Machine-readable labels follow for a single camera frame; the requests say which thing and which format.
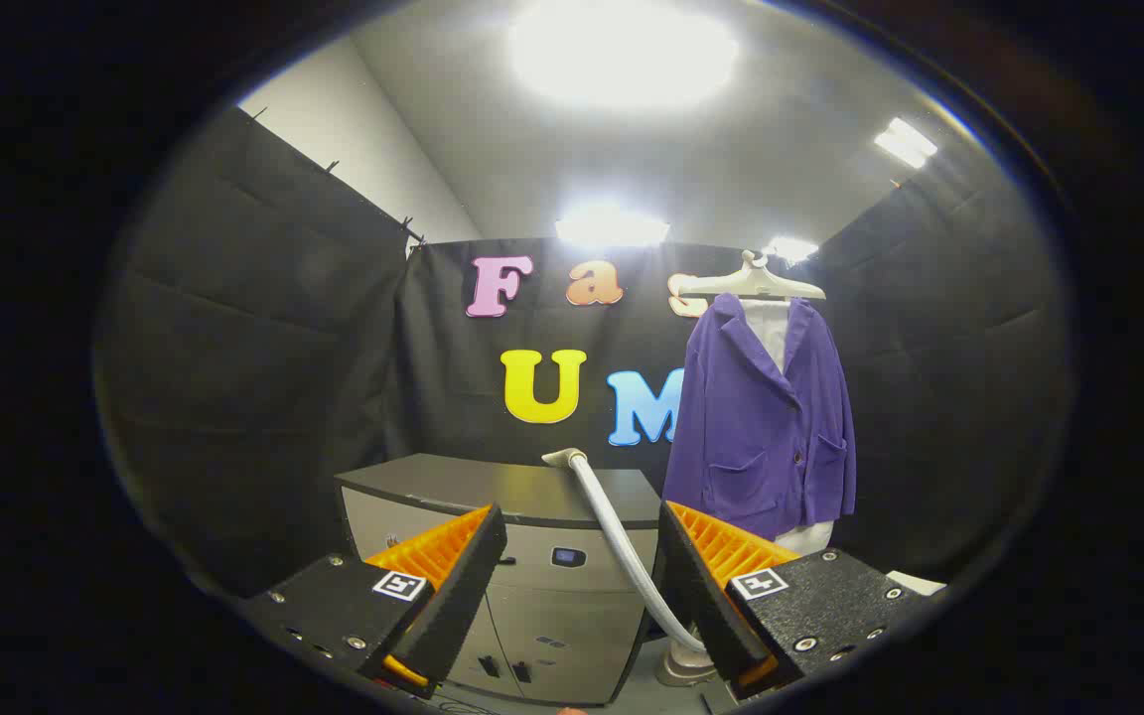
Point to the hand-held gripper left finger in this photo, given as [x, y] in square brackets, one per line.
[463, 586]

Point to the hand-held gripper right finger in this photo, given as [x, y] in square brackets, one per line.
[696, 596]

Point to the white undershirt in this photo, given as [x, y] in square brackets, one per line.
[769, 328]

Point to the beige clothes hanger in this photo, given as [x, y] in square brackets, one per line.
[751, 283]

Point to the grey cabinet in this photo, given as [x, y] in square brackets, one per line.
[552, 616]

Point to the black backdrop cloth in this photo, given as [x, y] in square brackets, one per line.
[949, 397]
[453, 417]
[254, 348]

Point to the white paper sheet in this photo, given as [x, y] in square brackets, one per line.
[915, 583]

